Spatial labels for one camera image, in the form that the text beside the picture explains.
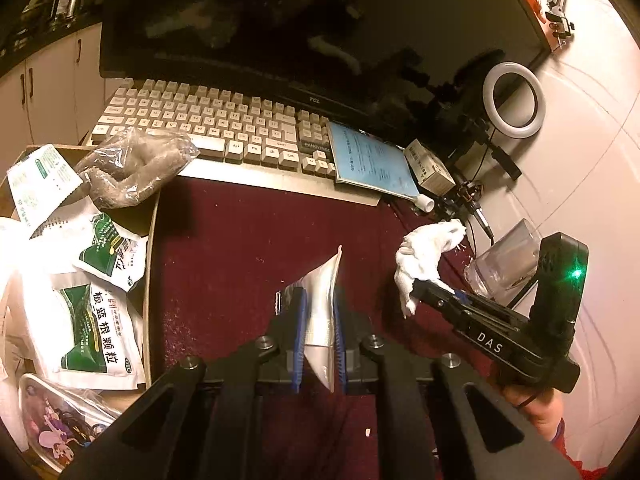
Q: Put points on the cartoon print clear pouch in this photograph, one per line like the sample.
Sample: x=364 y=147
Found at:
x=60 y=423

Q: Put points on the person's right hand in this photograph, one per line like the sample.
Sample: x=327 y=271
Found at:
x=543 y=409

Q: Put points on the white cardboard box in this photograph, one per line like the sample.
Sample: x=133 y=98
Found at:
x=430 y=172

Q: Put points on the brown plush towel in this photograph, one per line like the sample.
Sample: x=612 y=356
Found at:
x=132 y=165

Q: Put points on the green white medicine sachet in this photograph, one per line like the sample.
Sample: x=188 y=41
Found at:
x=112 y=253

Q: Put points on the white ring light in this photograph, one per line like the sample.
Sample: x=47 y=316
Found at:
x=522 y=114

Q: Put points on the beige mechanical keyboard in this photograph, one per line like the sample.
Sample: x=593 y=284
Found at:
x=225 y=125

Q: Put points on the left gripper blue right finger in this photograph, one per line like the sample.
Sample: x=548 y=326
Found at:
x=339 y=344

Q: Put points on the blue paper booklet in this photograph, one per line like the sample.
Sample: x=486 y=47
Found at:
x=369 y=163

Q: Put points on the small white bottle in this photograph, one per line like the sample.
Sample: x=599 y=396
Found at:
x=424 y=203

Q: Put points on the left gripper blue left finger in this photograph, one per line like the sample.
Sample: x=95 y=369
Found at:
x=301 y=303

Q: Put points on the orange black small gadget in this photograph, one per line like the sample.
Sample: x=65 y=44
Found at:
x=468 y=193

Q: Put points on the clear glass cup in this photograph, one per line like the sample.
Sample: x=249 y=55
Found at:
x=501 y=272

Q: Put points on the black TCL monitor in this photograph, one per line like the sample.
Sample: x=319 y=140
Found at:
x=375 y=64

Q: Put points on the dark blue wipes packet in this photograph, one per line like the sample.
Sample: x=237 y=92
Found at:
x=319 y=345

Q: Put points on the white knotted cloth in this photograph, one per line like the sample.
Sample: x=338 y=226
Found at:
x=418 y=256

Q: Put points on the white green paper packet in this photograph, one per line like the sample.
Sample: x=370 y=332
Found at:
x=39 y=184

